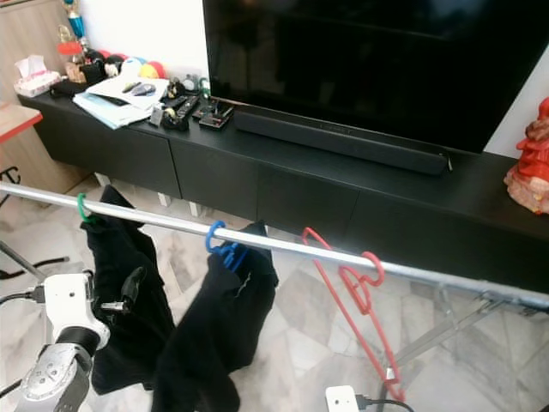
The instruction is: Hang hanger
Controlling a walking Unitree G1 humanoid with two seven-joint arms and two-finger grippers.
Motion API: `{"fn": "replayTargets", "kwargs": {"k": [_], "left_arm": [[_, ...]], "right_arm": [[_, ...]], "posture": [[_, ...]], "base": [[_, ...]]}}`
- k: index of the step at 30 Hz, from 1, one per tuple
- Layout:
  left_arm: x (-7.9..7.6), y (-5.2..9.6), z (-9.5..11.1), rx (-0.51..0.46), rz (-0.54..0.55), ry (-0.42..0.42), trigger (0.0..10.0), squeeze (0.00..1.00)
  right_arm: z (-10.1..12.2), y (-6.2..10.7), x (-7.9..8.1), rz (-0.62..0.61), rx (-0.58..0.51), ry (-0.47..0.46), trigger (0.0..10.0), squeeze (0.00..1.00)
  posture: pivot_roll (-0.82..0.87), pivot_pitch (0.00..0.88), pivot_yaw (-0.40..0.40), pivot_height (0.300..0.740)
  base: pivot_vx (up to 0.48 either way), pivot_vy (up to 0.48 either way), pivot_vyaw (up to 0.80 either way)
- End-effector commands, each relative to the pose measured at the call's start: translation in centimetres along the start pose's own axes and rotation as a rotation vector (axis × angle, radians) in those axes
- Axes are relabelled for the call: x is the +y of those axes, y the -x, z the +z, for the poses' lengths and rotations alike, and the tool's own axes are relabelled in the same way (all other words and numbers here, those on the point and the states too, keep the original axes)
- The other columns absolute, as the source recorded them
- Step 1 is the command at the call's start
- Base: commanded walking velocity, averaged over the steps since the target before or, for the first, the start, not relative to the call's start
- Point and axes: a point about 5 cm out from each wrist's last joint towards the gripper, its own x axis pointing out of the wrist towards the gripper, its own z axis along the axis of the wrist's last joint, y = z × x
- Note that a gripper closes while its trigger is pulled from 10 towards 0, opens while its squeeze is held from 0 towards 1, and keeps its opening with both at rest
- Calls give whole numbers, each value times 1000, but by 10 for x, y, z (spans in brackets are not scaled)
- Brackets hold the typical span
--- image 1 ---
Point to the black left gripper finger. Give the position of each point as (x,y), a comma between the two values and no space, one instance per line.
(135,287)

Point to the plain black garment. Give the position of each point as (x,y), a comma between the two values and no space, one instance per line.
(129,257)

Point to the green plastic hanger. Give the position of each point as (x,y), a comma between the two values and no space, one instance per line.
(80,209)

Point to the blue plastic hanger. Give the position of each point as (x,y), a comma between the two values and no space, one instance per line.
(209,239)

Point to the red plastic hanger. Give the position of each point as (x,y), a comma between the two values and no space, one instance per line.
(356,292)

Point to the silver metal clothes rack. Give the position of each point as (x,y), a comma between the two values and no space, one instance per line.
(189,225)

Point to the black printed T-shirt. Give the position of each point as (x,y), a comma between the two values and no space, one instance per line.
(223,326)

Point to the black TV console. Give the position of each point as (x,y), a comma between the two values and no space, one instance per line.
(249,184)

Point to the white paper stack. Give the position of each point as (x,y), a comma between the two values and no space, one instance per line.
(111,105)

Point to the black remote control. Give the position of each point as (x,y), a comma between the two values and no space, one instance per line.
(183,107)

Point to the small black box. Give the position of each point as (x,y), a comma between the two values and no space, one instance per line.
(214,118)

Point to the grey computer mouse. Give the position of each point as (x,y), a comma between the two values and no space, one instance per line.
(146,90)

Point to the marble table with red edge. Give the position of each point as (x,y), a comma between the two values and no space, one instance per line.
(17,124)

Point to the black mouse plush toy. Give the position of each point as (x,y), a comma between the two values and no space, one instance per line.
(94,64)

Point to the pink tissue box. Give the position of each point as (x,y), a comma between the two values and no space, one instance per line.
(37,82)

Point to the jar with red lid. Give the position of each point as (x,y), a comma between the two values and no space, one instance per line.
(69,47)

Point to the black soundbar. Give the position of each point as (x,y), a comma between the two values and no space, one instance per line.
(343,142)

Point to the light wooden cabinet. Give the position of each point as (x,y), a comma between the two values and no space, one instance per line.
(30,39)

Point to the blue and gold trophy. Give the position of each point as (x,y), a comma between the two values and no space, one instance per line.
(75,21)

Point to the black television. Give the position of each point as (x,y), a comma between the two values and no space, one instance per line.
(377,69)

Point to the red Buddha statue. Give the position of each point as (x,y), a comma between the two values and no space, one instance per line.
(530,163)

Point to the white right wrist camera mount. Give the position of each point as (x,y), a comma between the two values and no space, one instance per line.
(341,400)

